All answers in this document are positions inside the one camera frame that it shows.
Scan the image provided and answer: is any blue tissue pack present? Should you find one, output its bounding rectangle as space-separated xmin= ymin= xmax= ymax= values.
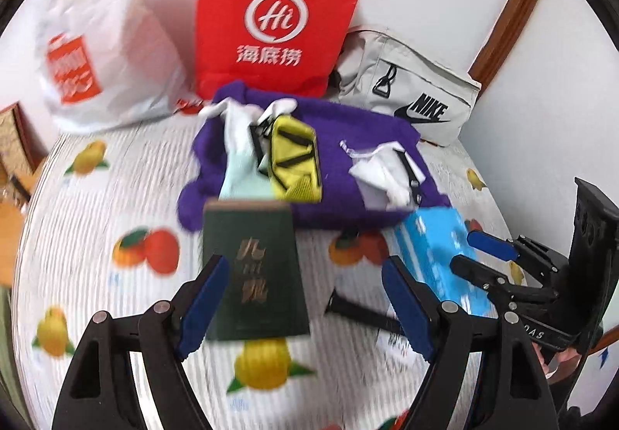
xmin=391 ymin=206 xmax=501 ymax=319

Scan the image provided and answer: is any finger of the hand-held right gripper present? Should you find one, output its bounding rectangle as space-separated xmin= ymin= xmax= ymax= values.
xmin=467 ymin=231 xmax=520 ymax=261
xmin=450 ymin=257 xmax=513 ymax=298

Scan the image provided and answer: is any grey waist bag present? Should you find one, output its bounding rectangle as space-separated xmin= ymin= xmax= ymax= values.
xmin=333 ymin=26 xmax=483 ymax=147

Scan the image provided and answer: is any brown printed board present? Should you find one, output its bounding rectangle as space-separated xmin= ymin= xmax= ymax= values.
xmin=0 ymin=102 xmax=46 ymax=179

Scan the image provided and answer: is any person's right hand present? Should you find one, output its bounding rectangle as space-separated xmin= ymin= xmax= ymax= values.
xmin=534 ymin=343 xmax=581 ymax=377

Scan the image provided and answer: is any wooden furniture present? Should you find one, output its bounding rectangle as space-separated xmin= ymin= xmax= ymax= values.
xmin=0 ymin=159 xmax=37 ymax=288

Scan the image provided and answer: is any white glove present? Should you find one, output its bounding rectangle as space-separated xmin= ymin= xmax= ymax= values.
xmin=200 ymin=100 xmax=274 ymax=204

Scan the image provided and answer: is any yellow black pouch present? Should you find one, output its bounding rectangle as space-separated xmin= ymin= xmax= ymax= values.
xmin=267 ymin=115 xmax=324 ymax=204

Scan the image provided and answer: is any purple towel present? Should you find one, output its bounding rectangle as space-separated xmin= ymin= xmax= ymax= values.
xmin=176 ymin=81 xmax=453 ymax=232

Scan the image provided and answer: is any fruit-print tablecloth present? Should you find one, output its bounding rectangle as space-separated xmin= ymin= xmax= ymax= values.
xmin=10 ymin=113 xmax=528 ymax=430

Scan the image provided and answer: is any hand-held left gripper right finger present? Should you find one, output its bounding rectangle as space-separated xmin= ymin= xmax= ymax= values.
xmin=381 ymin=256 xmax=557 ymax=430

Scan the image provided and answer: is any red white packet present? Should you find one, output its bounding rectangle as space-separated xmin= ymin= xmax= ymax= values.
xmin=174 ymin=97 xmax=216 ymax=115

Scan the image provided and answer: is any white plastic shopping bag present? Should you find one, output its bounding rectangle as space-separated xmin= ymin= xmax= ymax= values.
xmin=34 ymin=0 xmax=194 ymax=135

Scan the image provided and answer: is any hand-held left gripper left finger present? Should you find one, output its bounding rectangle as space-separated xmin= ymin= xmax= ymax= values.
xmin=51 ymin=255 xmax=232 ymax=430

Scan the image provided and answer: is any dark green tin box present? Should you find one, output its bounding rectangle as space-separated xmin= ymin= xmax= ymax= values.
xmin=200 ymin=199 xmax=311 ymax=343

